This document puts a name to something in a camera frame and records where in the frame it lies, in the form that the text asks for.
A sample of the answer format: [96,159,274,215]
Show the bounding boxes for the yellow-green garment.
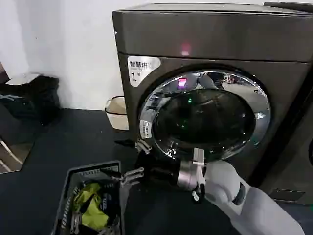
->
[73,182,111,225]

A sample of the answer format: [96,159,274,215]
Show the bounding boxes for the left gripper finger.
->
[70,211,83,233]
[102,215,122,235]

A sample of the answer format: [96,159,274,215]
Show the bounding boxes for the leaning mirror panel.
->
[0,60,35,175]

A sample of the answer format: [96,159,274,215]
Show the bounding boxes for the dark grey laundry basket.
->
[50,160,131,235]

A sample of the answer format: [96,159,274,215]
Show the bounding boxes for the grey dryer with label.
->
[112,3,313,204]

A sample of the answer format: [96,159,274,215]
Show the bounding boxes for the white plastic tub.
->
[105,96,130,132]

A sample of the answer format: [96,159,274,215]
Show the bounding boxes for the round glass dryer door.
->
[136,64,271,163]

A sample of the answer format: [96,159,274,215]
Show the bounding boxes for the dark printed garment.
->
[99,185,121,216]

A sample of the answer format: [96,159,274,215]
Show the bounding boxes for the large white dryer sticker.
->
[127,55,162,88]

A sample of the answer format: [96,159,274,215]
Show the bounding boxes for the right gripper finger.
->
[104,167,145,186]
[114,138,151,154]

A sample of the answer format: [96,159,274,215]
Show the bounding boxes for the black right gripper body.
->
[135,151,182,187]

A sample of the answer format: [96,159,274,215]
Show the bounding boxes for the small white door sticker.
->
[139,119,154,139]

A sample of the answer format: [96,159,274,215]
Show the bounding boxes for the white bin lid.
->
[5,72,41,86]

